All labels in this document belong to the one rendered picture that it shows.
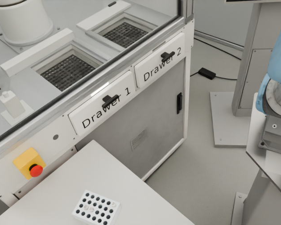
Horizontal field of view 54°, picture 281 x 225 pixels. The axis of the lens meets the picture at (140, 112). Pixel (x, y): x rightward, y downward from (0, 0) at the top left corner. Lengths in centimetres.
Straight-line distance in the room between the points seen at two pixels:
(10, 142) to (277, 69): 73
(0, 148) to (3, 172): 10
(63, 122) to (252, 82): 127
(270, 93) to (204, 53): 198
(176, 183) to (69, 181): 93
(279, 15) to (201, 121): 88
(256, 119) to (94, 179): 64
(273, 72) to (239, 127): 167
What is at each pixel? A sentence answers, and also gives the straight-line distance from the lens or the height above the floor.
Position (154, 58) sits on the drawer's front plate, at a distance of 112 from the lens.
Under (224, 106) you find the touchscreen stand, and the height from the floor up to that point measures 4.
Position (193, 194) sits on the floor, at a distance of 176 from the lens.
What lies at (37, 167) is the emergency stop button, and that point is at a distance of 91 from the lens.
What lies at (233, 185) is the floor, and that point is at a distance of 182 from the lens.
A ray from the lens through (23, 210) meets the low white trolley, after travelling 102.
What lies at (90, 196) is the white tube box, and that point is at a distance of 91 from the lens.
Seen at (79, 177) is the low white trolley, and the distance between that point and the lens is 99.
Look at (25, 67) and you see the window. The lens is 81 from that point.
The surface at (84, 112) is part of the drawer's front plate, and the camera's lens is 97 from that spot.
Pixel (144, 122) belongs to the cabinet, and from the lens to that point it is 135.
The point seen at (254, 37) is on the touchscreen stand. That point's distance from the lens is 165.
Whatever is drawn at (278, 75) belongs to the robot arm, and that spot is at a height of 137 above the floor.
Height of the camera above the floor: 159
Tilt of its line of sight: 48 degrees down
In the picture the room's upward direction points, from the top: 9 degrees counter-clockwise
